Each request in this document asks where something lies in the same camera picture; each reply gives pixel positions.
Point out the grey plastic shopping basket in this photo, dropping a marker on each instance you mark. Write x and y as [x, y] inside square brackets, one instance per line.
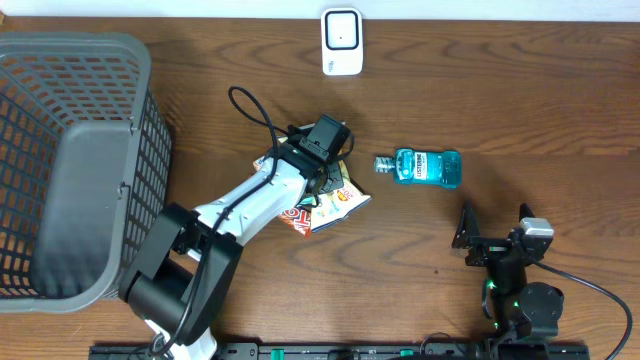
[85, 156]

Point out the teal mouthwash bottle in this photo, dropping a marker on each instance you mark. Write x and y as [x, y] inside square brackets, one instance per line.
[413, 167]

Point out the yellow snack bag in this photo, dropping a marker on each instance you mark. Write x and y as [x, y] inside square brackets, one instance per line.
[337, 199]

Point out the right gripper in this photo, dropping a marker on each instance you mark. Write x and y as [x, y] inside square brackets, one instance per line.
[488, 247]

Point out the white barcode scanner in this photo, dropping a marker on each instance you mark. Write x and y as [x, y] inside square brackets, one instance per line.
[342, 42]

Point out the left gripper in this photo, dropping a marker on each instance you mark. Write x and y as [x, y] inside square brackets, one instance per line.
[334, 175]

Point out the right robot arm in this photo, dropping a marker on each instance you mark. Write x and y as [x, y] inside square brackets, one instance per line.
[522, 309]

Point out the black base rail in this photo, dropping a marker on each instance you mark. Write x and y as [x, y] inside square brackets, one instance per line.
[431, 350]

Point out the brown chocolate bar wrapper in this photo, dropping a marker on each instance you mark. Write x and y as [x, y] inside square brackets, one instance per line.
[299, 219]

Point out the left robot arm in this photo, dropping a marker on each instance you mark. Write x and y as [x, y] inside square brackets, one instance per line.
[180, 276]

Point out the light teal wet wipes pack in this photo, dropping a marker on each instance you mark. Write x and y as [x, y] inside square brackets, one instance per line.
[309, 202]

